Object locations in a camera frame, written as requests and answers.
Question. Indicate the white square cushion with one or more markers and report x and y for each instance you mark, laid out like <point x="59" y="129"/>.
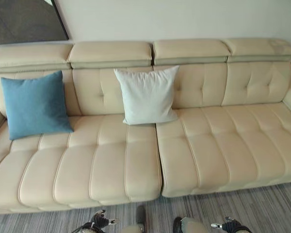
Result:
<point x="149" y="94"/>

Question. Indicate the left robot leg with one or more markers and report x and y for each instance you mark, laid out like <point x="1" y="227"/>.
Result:
<point x="133" y="228"/>

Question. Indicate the robot leg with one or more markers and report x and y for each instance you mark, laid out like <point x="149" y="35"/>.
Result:
<point x="133" y="228"/>
<point x="189" y="225"/>

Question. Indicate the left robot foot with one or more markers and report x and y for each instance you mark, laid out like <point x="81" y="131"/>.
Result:
<point x="141" y="216"/>

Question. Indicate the dark framed wall picture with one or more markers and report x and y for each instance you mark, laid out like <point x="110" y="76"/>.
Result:
<point x="24" y="20"/>

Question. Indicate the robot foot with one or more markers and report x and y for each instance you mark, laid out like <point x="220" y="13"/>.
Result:
<point x="141" y="216"/>
<point x="177" y="225"/>

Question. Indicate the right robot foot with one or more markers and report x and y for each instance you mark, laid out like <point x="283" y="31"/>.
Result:
<point x="177" y="225"/>

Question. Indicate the right robot leg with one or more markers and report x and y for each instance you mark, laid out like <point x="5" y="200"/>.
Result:
<point x="189" y="225"/>

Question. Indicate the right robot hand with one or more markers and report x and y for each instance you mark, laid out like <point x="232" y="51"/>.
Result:
<point x="229" y="224"/>

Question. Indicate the cream leather sofa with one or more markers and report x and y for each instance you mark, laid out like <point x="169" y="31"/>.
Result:
<point x="203" y="136"/>

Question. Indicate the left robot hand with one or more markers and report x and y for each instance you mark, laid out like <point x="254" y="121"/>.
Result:
<point x="100" y="221"/>

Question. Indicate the blue square cushion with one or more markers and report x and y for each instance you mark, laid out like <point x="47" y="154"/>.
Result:
<point x="35" y="105"/>

